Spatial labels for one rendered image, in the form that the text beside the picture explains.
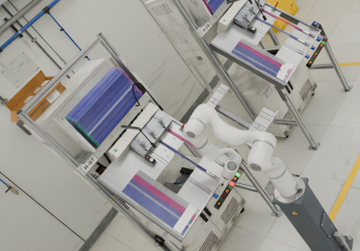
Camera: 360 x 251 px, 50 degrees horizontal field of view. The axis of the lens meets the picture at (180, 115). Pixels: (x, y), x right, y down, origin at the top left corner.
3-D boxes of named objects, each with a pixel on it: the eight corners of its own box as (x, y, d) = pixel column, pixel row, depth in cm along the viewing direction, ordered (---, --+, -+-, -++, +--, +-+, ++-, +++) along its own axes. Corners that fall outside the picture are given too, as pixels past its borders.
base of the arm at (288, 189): (308, 177, 227) (295, 156, 218) (301, 204, 216) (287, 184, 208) (279, 177, 240) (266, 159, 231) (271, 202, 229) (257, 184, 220)
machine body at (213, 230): (249, 206, 332) (214, 160, 303) (206, 278, 304) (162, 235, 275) (200, 191, 384) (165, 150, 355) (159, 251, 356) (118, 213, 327)
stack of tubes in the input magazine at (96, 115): (143, 94, 277) (120, 65, 264) (98, 146, 257) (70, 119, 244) (134, 94, 287) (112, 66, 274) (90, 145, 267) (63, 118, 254)
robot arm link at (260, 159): (289, 162, 218) (270, 134, 207) (279, 189, 208) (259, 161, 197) (270, 162, 227) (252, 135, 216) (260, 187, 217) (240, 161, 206)
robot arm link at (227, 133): (266, 167, 212) (275, 145, 221) (273, 157, 202) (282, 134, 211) (185, 127, 220) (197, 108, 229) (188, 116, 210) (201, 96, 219)
